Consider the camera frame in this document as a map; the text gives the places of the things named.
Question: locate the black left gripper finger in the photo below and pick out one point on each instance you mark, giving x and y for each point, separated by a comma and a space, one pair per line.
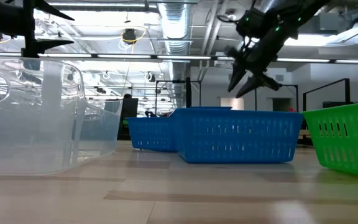
51, 45
50, 7

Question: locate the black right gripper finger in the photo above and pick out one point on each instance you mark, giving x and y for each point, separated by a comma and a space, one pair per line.
250, 86
236, 76

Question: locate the blue plastic basket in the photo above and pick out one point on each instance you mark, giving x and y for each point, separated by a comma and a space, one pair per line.
151, 133
238, 137

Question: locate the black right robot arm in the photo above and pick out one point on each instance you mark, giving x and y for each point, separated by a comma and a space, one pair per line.
306, 12

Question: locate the black metal rack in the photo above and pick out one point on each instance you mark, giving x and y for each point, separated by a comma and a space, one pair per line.
326, 85

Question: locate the long ceiling light strip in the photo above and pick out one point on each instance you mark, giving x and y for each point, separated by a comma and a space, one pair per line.
123, 56

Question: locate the clear plastic bin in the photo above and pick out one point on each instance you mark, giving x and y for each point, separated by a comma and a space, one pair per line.
104, 130
26, 124

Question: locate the black panel stand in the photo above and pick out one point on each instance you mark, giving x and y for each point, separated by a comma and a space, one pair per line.
130, 115

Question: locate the green plastic basket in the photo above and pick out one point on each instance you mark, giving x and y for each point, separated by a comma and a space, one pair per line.
346, 140

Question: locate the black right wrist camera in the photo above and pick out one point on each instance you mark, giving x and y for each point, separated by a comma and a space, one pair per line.
250, 21

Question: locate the silver ventilation duct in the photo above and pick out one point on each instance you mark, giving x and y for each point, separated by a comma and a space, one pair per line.
176, 28

